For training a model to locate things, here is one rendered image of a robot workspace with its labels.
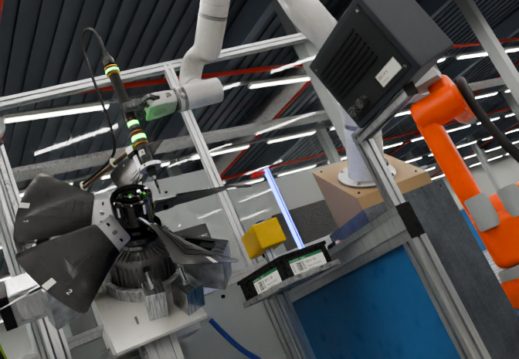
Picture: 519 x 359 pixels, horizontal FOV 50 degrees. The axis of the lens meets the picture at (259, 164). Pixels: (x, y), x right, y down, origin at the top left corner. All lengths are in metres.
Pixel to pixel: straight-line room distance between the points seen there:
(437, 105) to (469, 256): 3.75
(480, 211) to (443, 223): 3.35
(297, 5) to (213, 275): 0.82
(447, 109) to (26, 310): 4.42
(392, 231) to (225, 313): 1.21
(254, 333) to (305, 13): 1.32
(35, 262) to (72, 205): 0.29
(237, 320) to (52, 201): 0.98
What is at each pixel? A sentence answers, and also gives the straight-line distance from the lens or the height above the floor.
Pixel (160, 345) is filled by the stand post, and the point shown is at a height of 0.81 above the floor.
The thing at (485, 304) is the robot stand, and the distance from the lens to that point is 1.79.
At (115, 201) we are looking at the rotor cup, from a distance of 1.62.
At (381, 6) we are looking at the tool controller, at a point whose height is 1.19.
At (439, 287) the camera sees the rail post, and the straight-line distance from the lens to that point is 1.27.
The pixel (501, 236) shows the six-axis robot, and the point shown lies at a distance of 5.18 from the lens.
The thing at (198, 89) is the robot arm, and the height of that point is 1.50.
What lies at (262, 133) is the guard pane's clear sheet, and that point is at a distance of 2.70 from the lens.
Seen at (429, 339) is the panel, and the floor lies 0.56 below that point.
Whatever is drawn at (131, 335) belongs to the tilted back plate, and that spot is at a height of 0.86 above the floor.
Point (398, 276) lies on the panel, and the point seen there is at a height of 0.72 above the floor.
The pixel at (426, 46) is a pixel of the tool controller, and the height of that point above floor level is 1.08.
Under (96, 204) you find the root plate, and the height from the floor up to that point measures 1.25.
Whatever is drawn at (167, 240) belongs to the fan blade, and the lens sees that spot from 1.46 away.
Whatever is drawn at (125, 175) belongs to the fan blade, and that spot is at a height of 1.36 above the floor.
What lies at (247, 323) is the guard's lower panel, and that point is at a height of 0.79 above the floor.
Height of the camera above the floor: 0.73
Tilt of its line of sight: 15 degrees up
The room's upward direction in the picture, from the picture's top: 24 degrees counter-clockwise
